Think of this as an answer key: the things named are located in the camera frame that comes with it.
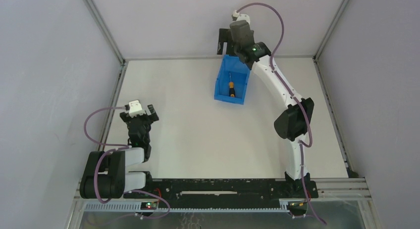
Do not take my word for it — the orange black screwdriver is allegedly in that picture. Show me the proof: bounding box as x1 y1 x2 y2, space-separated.
228 72 236 97

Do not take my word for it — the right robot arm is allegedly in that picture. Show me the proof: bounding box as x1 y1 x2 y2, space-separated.
217 19 315 189

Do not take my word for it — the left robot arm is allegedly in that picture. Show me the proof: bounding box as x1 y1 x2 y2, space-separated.
79 100 159 204

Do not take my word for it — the blue plastic bin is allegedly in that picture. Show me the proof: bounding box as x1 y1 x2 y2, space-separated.
214 55 250 105

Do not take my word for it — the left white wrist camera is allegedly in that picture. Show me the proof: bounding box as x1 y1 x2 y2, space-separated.
124 100 146 117

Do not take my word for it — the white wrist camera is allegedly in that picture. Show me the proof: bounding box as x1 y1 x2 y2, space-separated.
231 10 251 24
124 100 146 117

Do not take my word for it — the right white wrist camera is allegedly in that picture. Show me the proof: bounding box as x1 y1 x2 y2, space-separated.
231 10 251 24

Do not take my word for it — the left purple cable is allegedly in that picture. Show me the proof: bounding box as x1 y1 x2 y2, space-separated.
84 106 171 220

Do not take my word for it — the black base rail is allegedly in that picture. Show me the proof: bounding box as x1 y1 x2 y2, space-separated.
123 174 318 208

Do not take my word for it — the grey slotted cable duct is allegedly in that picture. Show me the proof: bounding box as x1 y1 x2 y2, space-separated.
84 201 290 213

